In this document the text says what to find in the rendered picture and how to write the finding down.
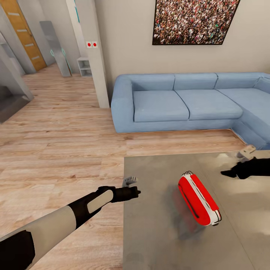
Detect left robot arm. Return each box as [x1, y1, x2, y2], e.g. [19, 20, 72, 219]
[0, 176, 141, 270]

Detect radio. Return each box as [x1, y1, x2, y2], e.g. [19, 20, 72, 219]
[178, 171, 222, 226]

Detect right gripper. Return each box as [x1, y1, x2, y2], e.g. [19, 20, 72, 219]
[221, 157, 267, 179]

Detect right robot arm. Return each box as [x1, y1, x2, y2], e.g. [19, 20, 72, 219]
[221, 145, 270, 179]

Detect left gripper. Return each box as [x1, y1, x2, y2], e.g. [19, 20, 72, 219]
[121, 186, 141, 201]

